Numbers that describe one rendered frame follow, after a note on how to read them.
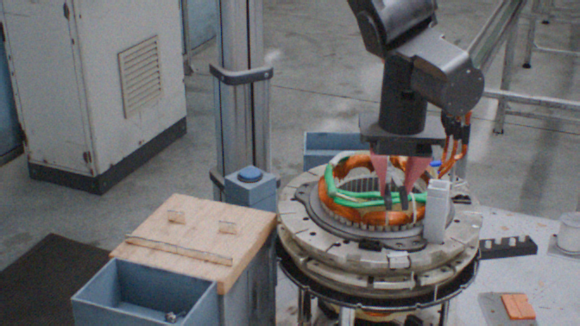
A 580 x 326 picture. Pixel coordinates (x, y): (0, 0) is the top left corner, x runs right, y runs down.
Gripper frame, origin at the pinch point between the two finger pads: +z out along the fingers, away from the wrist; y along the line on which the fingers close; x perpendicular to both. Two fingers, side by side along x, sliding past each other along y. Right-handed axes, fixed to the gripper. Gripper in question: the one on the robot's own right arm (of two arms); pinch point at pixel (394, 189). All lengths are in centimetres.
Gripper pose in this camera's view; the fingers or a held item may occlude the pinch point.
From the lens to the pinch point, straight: 92.9
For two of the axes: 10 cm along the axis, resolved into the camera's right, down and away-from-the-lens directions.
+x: 0.4, -4.7, 8.8
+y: 10.0, 0.4, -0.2
